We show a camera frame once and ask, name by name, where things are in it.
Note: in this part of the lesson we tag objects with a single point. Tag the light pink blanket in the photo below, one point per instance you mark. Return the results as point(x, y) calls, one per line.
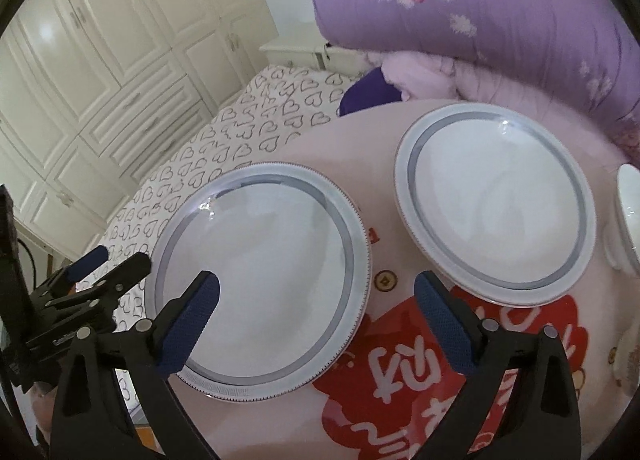
point(430, 75)

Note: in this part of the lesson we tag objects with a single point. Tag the purple floral quilt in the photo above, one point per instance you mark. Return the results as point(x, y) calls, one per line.
point(475, 30)

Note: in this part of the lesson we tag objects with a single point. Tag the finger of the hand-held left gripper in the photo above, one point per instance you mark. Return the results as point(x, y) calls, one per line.
point(87, 262)
point(122, 277)

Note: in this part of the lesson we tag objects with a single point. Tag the dark purple cloth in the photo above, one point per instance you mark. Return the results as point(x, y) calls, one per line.
point(367, 93)

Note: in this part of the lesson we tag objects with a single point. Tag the white ceramic bowl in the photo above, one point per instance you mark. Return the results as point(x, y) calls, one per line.
point(629, 200)

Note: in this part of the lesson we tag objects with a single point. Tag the white panelled wardrobe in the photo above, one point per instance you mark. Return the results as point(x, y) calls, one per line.
point(100, 40)

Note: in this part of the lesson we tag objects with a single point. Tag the white nightstand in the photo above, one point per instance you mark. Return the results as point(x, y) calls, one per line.
point(295, 43)

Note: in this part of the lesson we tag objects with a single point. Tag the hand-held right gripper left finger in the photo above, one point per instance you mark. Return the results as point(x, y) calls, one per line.
point(187, 325)

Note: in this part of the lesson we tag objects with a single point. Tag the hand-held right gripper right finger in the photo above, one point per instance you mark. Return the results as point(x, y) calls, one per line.
point(442, 322)

